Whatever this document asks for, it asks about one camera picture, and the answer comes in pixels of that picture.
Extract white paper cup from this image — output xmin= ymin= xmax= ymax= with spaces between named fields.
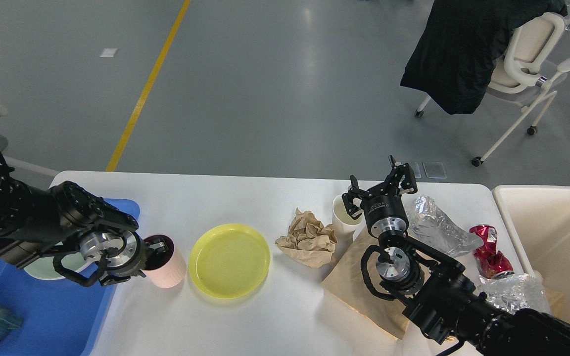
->
xmin=332 ymin=194 xmax=364 ymax=245

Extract crushed red can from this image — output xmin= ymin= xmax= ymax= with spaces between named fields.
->
xmin=469 ymin=224 xmax=514 ymax=279

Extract flat brown paper bag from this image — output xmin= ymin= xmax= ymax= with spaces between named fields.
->
xmin=321 ymin=230 xmax=412 ymax=340

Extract black jacket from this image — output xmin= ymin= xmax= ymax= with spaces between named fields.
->
xmin=400 ymin=0 xmax=568 ymax=115

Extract yellow plastic plate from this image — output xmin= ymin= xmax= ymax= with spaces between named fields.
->
xmin=188 ymin=223 xmax=271 ymax=299

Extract cream plastic bin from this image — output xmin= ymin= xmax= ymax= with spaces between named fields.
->
xmin=493 ymin=185 xmax=570 ymax=323

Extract blue plastic tray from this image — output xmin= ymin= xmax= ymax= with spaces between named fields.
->
xmin=0 ymin=199 xmax=141 ymax=356

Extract pale green plate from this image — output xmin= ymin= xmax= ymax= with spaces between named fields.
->
xmin=23 ymin=253 xmax=92 ymax=281

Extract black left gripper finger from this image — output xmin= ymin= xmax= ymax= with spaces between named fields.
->
xmin=145 ymin=237 xmax=168 ymax=261

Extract white office chair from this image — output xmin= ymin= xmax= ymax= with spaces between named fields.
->
xmin=415 ymin=12 xmax=570 ymax=167

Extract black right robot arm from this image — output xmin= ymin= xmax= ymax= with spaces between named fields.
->
xmin=341 ymin=158 xmax=570 ymax=356

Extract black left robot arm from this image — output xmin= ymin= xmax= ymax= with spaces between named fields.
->
xmin=0 ymin=152 xmax=172 ymax=287

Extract crumpled brown paper ball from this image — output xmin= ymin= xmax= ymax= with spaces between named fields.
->
xmin=275 ymin=208 xmax=337 ymax=268

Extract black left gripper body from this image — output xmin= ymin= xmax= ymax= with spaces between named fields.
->
xmin=101 ymin=232 xmax=152 ymax=286

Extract pink ribbed mug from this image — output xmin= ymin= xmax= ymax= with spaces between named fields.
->
xmin=143 ymin=234 xmax=187 ymax=288

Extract crumpled clear plastic wrap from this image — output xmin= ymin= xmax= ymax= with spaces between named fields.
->
xmin=407 ymin=196 xmax=484 ymax=258

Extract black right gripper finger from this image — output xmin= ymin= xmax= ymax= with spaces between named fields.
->
xmin=341 ymin=175 xmax=366 ymax=220
xmin=383 ymin=156 xmax=418 ymax=195

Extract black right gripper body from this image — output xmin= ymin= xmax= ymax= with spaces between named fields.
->
xmin=362 ymin=184 xmax=409 ymax=237

